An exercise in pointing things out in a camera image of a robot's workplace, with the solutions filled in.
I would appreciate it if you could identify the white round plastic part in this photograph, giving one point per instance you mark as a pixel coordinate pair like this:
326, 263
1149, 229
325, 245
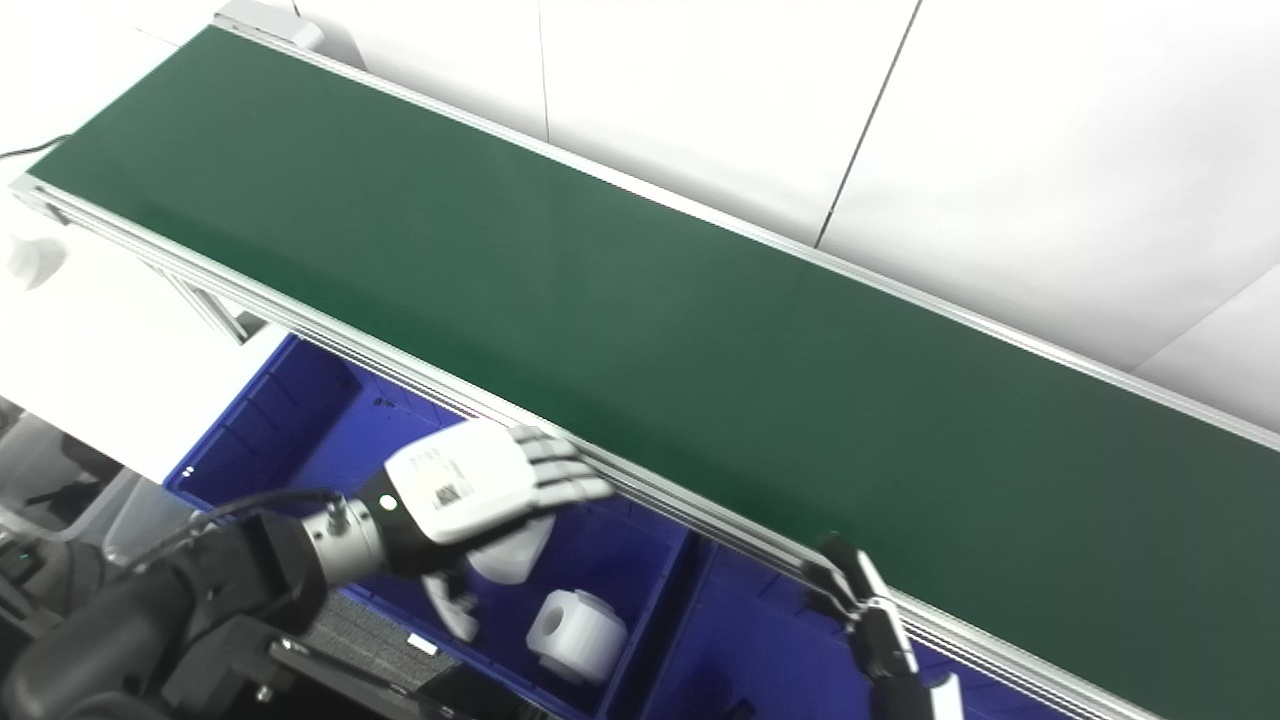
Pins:
515, 555
580, 635

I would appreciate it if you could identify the blue plastic bin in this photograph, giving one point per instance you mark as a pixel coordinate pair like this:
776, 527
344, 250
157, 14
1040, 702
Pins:
760, 650
300, 420

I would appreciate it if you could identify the small white plastic part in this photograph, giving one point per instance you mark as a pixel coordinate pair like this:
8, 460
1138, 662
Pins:
35, 262

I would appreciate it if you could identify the clear plastic storage box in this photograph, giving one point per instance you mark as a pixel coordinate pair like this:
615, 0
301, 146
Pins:
70, 480

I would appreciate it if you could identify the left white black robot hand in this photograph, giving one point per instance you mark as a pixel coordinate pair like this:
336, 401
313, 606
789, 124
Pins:
470, 485

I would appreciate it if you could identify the green conveyor belt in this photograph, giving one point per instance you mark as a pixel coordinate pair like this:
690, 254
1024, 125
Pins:
650, 300
700, 520

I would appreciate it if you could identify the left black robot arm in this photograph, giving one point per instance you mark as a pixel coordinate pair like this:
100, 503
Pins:
150, 620

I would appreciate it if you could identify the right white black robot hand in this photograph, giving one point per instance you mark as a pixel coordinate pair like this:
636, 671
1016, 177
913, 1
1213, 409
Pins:
885, 640

